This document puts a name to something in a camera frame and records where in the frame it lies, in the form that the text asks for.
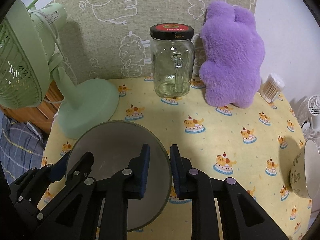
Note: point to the white fan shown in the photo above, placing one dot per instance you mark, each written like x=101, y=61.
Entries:
x=308, y=117

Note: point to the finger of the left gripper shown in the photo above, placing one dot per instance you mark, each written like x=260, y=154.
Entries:
x=58, y=170
x=80, y=164

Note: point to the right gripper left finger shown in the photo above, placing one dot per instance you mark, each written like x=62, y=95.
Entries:
x=129, y=183

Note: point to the leaf-pattern bowl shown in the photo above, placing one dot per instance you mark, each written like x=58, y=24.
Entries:
x=304, y=174
x=113, y=144

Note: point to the green patterned wall mat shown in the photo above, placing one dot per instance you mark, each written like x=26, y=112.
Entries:
x=110, y=38

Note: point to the green desk fan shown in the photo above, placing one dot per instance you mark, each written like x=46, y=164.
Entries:
x=31, y=58

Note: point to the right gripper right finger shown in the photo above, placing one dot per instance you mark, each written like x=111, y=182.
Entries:
x=221, y=209

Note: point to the wooden bed headboard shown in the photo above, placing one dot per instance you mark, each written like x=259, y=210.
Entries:
x=41, y=115

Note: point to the blue plaid pillow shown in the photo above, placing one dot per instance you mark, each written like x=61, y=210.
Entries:
x=22, y=147

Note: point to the yellow cartoon tablecloth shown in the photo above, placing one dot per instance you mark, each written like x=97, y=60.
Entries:
x=261, y=142

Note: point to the purple plush toy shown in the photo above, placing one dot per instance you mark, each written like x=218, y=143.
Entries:
x=234, y=54

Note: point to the cotton swab container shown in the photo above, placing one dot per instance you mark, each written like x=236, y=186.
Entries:
x=270, y=89

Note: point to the glass jar with lid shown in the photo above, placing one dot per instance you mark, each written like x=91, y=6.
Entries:
x=173, y=55

